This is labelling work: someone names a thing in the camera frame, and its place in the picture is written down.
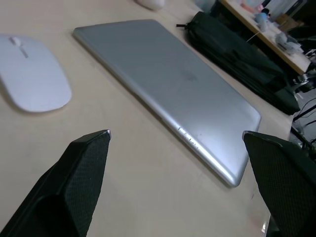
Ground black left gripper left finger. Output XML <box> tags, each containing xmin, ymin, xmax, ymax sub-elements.
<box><xmin>0</xmin><ymin>129</ymin><xmax>112</xmax><ymax>237</ymax></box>

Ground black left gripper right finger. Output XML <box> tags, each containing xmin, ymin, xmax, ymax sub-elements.
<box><xmin>242</xmin><ymin>131</ymin><xmax>316</xmax><ymax>237</ymax></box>

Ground white computer mouse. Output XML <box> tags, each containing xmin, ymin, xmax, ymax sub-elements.
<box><xmin>0</xmin><ymin>34</ymin><xmax>73</xmax><ymax>114</ymax></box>

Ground black laptop bag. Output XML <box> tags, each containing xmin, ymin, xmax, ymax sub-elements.
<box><xmin>176</xmin><ymin>11</ymin><xmax>301</xmax><ymax>116</ymax></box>

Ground silver laptop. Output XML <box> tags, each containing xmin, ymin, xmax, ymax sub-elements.
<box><xmin>72</xmin><ymin>19</ymin><xmax>262</xmax><ymax>188</ymax></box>

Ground wooden background table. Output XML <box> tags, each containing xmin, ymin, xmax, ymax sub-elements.
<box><xmin>219</xmin><ymin>0</ymin><xmax>312</xmax><ymax>75</ymax></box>

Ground grey plush item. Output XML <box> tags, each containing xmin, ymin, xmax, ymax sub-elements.
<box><xmin>275</xmin><ymin>33</ymin><xmax>304</xmax><ymax>54</ymax></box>

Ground cardboard box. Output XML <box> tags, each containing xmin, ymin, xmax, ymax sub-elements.
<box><xmin>278</xmin><ymin>13</ymin><xmax>305</xmax><ymax>33</ymax></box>

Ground light blue toy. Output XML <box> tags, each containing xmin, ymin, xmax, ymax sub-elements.
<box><xmin>254</xmin><ymin>8</ymin><xmax>270</xmax><ymax>30</ymax></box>

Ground white rounded object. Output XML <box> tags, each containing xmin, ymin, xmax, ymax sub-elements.
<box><xmin>135</xmin><ymin>0</ymin><xmax>165</xmax><ymax>10</ymax></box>

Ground black floor cables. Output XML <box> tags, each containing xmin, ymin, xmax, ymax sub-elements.
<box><xmin>291</xmin><ymin>96</ymin><xmax>316</xmax><ymax>150</ymax></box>

